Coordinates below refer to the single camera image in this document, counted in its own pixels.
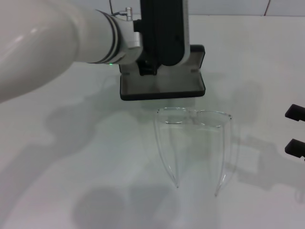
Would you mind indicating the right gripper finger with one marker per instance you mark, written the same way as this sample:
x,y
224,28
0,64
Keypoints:
x,y
296,112
296,148

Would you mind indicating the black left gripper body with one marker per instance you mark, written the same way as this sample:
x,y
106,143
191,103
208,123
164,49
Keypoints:
x,y
147,69

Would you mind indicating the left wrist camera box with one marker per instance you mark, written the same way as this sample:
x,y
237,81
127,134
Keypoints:
x,y
164,31

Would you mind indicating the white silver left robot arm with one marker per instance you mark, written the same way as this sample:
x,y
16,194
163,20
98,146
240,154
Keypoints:
x,y
59,40

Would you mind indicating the clear transparent glasses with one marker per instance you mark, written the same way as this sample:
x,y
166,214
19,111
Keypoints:
x,y
175,117

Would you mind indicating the black glasses case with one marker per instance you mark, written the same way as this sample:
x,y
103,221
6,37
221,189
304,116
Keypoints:
x,y
171,83

